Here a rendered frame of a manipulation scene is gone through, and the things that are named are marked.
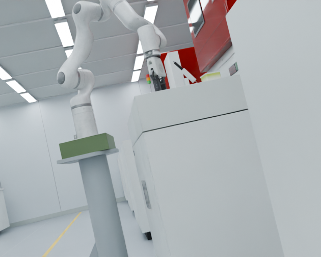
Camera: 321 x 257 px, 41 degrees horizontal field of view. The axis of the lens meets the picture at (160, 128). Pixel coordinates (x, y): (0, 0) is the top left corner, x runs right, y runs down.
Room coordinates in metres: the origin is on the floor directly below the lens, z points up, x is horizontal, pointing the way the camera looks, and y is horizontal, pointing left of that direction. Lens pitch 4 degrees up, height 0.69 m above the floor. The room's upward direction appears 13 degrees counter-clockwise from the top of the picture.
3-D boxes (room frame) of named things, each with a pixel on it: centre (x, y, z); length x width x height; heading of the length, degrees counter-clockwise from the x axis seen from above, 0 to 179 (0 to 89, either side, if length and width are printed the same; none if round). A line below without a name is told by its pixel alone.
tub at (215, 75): (1.93, -0.28, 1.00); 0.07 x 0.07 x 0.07; 16
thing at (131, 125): (2.29, 0.11, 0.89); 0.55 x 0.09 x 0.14; 7
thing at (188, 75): (2.01, -0.19, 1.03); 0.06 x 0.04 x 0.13; 97
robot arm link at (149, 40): (2.08, -0.04, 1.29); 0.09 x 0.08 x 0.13; 140
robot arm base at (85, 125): (2.42, 0.42, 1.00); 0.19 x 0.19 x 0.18
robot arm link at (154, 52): (2.07, -0.04, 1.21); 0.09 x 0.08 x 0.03; 156
